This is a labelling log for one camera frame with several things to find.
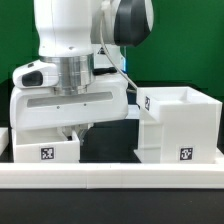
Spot white block at left edge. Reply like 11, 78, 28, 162
0, 128, 8, 151

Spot white L-shaped border rail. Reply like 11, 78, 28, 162
0, 163, 224, 189

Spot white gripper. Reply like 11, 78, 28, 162
10, 61, 128, 145

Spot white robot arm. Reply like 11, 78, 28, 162
10, 0, 154, 139

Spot white front drawer box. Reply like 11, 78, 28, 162
12, 128, 80, 163

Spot white drawer cabinet frame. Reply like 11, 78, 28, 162
135, 87, 222, 164

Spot white marker sheet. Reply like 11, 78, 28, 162
127, 105, 140, 119

